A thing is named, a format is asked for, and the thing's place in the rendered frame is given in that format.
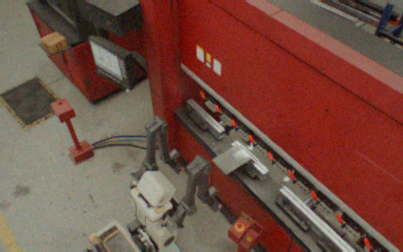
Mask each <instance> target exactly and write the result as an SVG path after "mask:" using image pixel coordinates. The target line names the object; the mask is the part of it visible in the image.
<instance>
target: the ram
mask: <svg viewBox="0 0 403 252"><path fill-rule="evenodd" d="M177 12H178V24H179V46H180V57H181V63H182V64H183V65H184V66H185V67H187V69H189V70H190V71H192V73H194V74H195V75H196V76H197V77H198V78H199V79H200V80H202V82H204V83H205V84H206V85H207V86H209V87H210V88H211V89H212V90H213V91H214V92H216V93H217V94H218V95H219V96H221V98H222V99H223V100H225V101H226V102H227V103H228V104H229V105H231V106H232V107H233V108H234V109H236V111H238V113H240V114H241V115H242V116H243V117H245V118H246V120H248V122H251V124H253V126H255V127H256V128H257V129H258V130H260V131H261V132H262V133H263V134H265V136H267V138H270V140H271V141H272V142H273V143H275V144H276V145H277V146H278V147H280V149H282V151H284V152H285V153H286V154H287V155H289V156H290V157H291V158H292V159H293V160H295V162H297V164H299V165H300V166H301V167H302V168H304V169H305V170H306V171H307V172H308V173H310V174H311V175H312V177H314V178H315V179H316V180H317V181H319V182H320V183H321V184H322V185H323V186H325V187H326V188H327V189H328V190H329V191H330V192H331V193H332V194H334V195H335V196H336V197H337V198H338V199H340V200H341V201H342V202H343V203H344V204H345V205H347V207H349V208H350V209H351V210H352V211H353V212H355V213H356V214H357V215H358V216H360V218H362V220H364V221H365V222H366V223H367V224H369V225H370V226H371V227H372V228H373V229H375V231H377V233H380V235H382V237H384V238H385V239H386V240H387V241H388V242H390V243H391V244H392V245H393V246H395V248H396V249H398V251H400V252H403V124H401V123H400V122H398V121H396V119H394V118H392V117H390V115H387V114H386V113H384V112H383V111H381V110H380V109H378V108H377V107H374V106H373V105H371V104H370V103H369V102H367V101H366V100H363V98H361V97H359V96H357V94H354V93H353V92H351V91H350V90H348V89H347V88H344V86H342V85H340V83H339V84H338V82H336V81H334V80H333V79H331V78H330V77H328V76H327V75H325V74H323V73H321V71H318V70H317V69H315V68H314V67H312V66H311V65H309V64H308V63H307V62H304V60H301V59H300V58H298V57H297V56H295V55H294V54H292V53H291V52H289V51H288V50H286V49H285V48H282V47H281V46H279V45H278V44H276V43H275V42H274V41H272V40H271V39H269V38H268V37H265V35H262V34H261V33H259V32H258V31H256V30H255V29H253V28H252V27H250V26H249V25H248V24H246V23H244V22H242V21H241V20H239V19H238V18H236V17H235V16H233V15H232V14H230V13H229V12H227V11H225V10H223V9H222V8H221V7H219V6H218V5H216V4H215V3H213V2H212V1H210V0H177ZM197 46H199V47H200V48H202V50H204V63H203V62H202V61H201V60H200V59H199V58H198V57H197ZM206 52H207V53H208V54H209V55H211V63H209V61H207V60H206ZM214 58H215V60H217V61H218V62H219V63H221V76H220V75H219V74H218V73H216V72H215V71H213V65H214ZM206 61H207V62H208V63H209V64H211V68H210V67H209V66H208V65H206ZM181 69H183V70H184V71H185V72H186V73H187V74H188V75H190V76H191V77H192V78H193V79H194V80H196V82H198V84H200V85H201V86H202V87H203V88H204V89H206V90H207V91H208V92H209V93H210V94H212V95H213V96H214V97H215V99H217V100H218V101H219V102H220V103H221V104H223V105H224V106H225V107H226V108H227V109H229V110H230V111H231V112H232V113H234V115H236V117H238V118H239V119H240V120H241V121H242V122H243V123H244V124H246V126H248V128H251V130H253V132H255V133H256V134H257V135H258V136H259V137H260V138H262V139H263V141H265V143H267V144H268V145H270V147H272V148H273V149H274V150H275V151H276V152H278V153H279V154H280V155H281V156H282V157H284V159H285V160H286V161H287V162H289V163H290V164H291V165H292V166H293V167H295V168H296V169H297V170H298V171H299V172H301V174H303V175H304V177H306V178H307V179H308V180H309V181H311V182H312V183H313V184H314V185H315V186H316V187H318V188H319V189H320V190H321V191H322V192H323V193H324V194H325V195H326V196H328V197H329V198H330V199H331V200H332V201H334V202H335V203H336V204H337V205H338V206H339V207H340V208H341V209H342V210H343V211H345V212H346V213H347V214H348V215H350V216H351V217H352V218H353V220H355V221H356V222H358V224H360V226H362V227H363V228H364V229H365V230H366V231H368V232H369V233H370V234H371V235H373V237H375V239H377V240H378V241H379V242H380V243H381V244H382V245H384V246H385V247H386V248H387V249H388V250H389V251H391V252H395V251H393V249H392V248H390V247H389V246H388V245H387V244H385V243H384V242H383V241H382V240H380V238H379V237H378V236H377V235H375V234H374V233H373V232H372V231H371V230H369V229H368V228H367V227H366V226H365V225H364V224H362V222H360V221H359V220H358V219H357V218H355V216H353V215H352V214H351V213H350V212H349V211H347V209H345V208H344V207H342V205H340V203H339V202H337V201H336V200H335V199H334V198H332V197H331V196H330V195H329V194H328V193H327V192H325V190H324V189H323V188H321V187H320V186H319V185H318V184H316V183H315V182H314V181H313V180H312V179H310V177H308V175H307V174H305V173H304V172H303V171H302V170H300V169H299V168H298V167H297V166H295V164H293V162H291V161H290V160H289V159H288V158H287V157H286V156H284V155H283V154H282V153H281V152H280V151H278V149H276V147H274V146H273V145H272V144H271V143H269V142H268V141H267V140H266V139H265V138H263V136H261V134H259V133H258V132H257V131H256V130H255V129H253V128H252V127H251V126H250V125H249V124H247V123H246V122H245V121H244V120H242V118H241V117H240V116H239V115H237V114H236V113H235V112H234V111H232V109H230V107H228V106H227V105H225V103H223V101H221V100H220V99H219V98H218V97H217V96H215V94H213V92H211V91H210V90H209V89H208V88H206V87H205V86H204V85H203V84H202V83H200V82H199V81H198V80H197V79H196V78H195V77H194V76H193V75H192V74H190V73H189V72H188V71H187V70H186V69H184V68H183V67H182V66H181Z"/></svg>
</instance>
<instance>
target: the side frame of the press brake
mask: <svg viewBox="0 0 403 252"><path fill-rule="evenodd" d="M136 1H138V2H140V3H141V4H140V5H141V15H142V20H143V25H142V26H141V34H142V39H143V48H144V52H145V61H146V66H147V75H148V79H149V84H150V94H151V98H152V107H153V112H154V117H155V116H160V117H162V119H163V120H164V121H165V122H166V123H167V125H168V129H169V131H168V132H166V135H167V141H168V147H169V153H171V152H172V151H173V150H174V149H176V150H177V151H179V149H178V145H177V129H176V121H175V119H176V118H175V114H174V111H175V110H176V109H179V108H180V107H182V106H183V105H186V104H187V101H189V100H190V99H193V100H194V101H195V102H196V103H197V104H198V105H199V106H200V107H202V109H204V111H206V113H208V114H209V115H211V117H213V119H214V120H215V121H216V122H217V123H219V122H221V121H223V120H221V118H220V117H219V113H218V112H217V111H216V112H213V111H212V110H211V109H210V108H209V107H207V106H206V104H205V103H204V99H202V96H201V95H200V92H201V91H202V92H203V94H204V96H205V89H204V88H203V87H202V86H201V85H200V84H198V82H196V80H194V79H193V78H192V77H191V76H190V75H188V74H187V73H186V72H185V71H184V70H183V69H181V57H180V46H179V24H178V12H177V0H136Z"/></svg>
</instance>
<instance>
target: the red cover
mask: <svg viewBox="0 0 403 252"><path fill-rule="evenodd" d="M210 1H212V2H213V3H215V4H216V5H218V6H219V7H221V8H222V9H223V10H225V11H227V12H229V13H230V14H232V15H233V16H235V17H236V18H238V19H239V20H241V21H242V22H244V23H246V24H248V25H249V26H250V27H252V28H253V29H255V30H256V31H258V32H259V33H261V34H262V35H265V37H268V38H269V39H271V40H272V41H274V42H275V43H276V44H278V45H279V46H281V47H282V48H285V49H286V50H288V51H289V52H291V53H292V54H294V55H295V56H297V57H298V58H300V59H301V60H304V62H307V63H308V64H309V65H311V66H312V67H314V68H315V69H317V70H318V71H321V73H323V74H325V75H327V76H328V77H330V78H331V79H333V80H334V81H336V82H338V84H339V83H340V85H342V86H344V88H347V89H348V90H350V91H351V92H353V93H354V94H357V96H359V97H361V98H363V100H366V101H367V102H369V103H370V104H371V105H373V106H374V107H377V108H378V109H380V110H381V111H383V112H384V113H386V114H387V115H390V117H392V118H394V119H396V121H398V122H400V123H401V124H403V77H401V76H400V75H398V74H396V73H395V72H393V71H392V70H389V69H388V68H386V67H384V66H382V65H381V64H378V63H377V62H375V61H373V60H371V59H370V58H367V57H366V56H364V55H362V54H360V53H359V52H357V51H355V50H354V49H351V47H348V46H347V45H344V44H343V43H341V42H340V41H337V40H336V39H334V38H332V37H330V36H329V35H326V34H325V33H323V32H321V31H320V30H318V29H317V28H314V27H313V26H310V25H309V24H307V23H306V22H304V21H302V20H300V19H299V18H296V17H295V16H293V15H291V14H289V13H288V12H287V11H284V10H283V9H281V8H279V7H277V6H276V5H273V4H272V3H270V2H268V1H266V0H210Z"/></svg>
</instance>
